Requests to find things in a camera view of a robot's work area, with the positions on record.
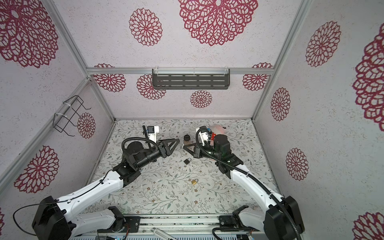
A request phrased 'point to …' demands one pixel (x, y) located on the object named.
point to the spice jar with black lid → (187, 137)
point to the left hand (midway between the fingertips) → (177, 142)
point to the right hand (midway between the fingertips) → (184, 145)
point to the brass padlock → (194, 181)
